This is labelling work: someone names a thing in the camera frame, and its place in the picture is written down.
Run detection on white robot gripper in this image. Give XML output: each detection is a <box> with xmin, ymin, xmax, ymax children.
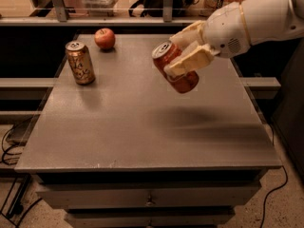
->
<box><xmin>164</xmin><ymin>2</ymin><xmax>250</xmax><ymax>77</ymax></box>

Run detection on red coke can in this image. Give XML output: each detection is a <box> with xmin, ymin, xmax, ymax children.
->
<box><xmin>152</xmin><ymin>41</ymin><xmax>200</xmax><ymax>94</ymax></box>

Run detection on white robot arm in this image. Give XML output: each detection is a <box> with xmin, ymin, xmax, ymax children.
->
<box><xmin>164</xmin><ymin>0</ymin><xmax>304</xmax><ymax>77</ymax></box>

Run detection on gold patterned drink can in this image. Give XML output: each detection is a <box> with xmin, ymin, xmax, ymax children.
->
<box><xmin>66</xmin><ymin>41</ymin><xmax>95</xmax><ymax>85</ymax></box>

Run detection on black bag on shelf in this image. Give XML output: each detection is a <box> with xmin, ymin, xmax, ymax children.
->
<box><xmin>128</xmin><ymin>0</ymin><xmax>199</xmax><ymax>17</ymax></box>

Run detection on red apple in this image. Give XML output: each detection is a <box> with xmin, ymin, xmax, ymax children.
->
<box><xmin>94</xmin><ymin>28</ymin><xmax>116</xmax><ymax>49</ymax></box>

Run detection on grey drawer cabinet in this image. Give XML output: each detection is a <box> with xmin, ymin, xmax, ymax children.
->
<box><xmin>13</xmin><ymin>32</ymin><xmax>283</xmax><ymax>228</ymax></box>

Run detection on upper drawer with knob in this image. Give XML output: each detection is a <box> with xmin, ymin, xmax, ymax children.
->
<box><xmin>37</xmin><ymin>181</ymin><xmax>260</xmax><ymax>210</ymax></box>

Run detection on drawer with knob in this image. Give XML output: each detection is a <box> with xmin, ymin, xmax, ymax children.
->
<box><xmin>65</xmin><ymin>208</ymin><xmax>235</xmax><ymax>228</ymax></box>
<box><xmin>37</xmin><ymin>181</ymin><xmax>260</xmax><ymax>210</ymax></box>

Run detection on lower drawer with knob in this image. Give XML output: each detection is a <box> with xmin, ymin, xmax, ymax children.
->
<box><xmin>65</xmin><ymin>208</ymin><xmax>235</xmax><ymax>228</ymax></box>

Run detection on grey metal shelf rail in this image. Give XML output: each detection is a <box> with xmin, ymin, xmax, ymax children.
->
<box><xmin>0</xmin><ymin>0</ymin><xmax>203</xmax><ymax>28</ymax></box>

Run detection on black cable right floor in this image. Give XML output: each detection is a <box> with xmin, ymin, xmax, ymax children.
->
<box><xmin>258</xmin><ymin>136</ymin><xmax>289</xmax><ymax>228</ymax></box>

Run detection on black cables left floor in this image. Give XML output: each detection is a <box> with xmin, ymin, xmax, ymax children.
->
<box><xmin>0</xmin><ymin>117</ymin><xmax>44</xmax><ymax>228</ymax></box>

